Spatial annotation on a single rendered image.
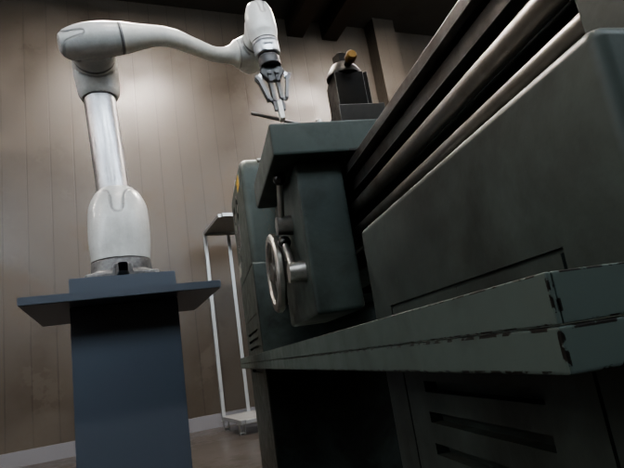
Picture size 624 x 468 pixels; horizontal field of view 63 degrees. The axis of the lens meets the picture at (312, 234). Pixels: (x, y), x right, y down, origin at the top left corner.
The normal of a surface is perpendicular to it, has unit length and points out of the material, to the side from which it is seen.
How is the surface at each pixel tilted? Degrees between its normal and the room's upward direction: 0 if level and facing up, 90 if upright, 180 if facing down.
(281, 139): 90
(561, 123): 90
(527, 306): 90
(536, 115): 90
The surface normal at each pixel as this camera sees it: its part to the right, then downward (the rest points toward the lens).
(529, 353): -0.97, 0.10
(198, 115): 0.36, -0.26
